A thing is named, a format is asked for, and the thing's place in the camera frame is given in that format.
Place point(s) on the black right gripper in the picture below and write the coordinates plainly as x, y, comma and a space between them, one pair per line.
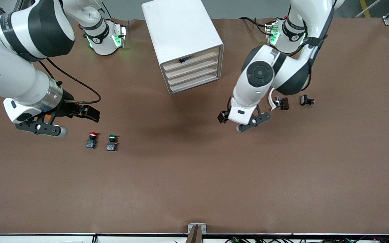
67, 105

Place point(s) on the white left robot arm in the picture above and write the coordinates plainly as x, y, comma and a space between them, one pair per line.
260, 74

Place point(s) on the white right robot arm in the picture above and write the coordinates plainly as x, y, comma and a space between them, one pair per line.
12, 74

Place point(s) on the red push button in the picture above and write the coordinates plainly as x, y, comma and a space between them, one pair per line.
91, 144

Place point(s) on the green push button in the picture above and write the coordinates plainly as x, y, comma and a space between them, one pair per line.
111, 146

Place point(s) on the brown table cover sheet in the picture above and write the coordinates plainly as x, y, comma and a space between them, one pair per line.
194, 175

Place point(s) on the small black switch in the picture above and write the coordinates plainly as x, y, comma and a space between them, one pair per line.
304, 100

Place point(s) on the silver camera mount bracket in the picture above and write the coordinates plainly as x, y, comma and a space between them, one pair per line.
197, 233

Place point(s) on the white table edge rail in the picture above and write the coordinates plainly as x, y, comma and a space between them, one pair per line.
46, 239

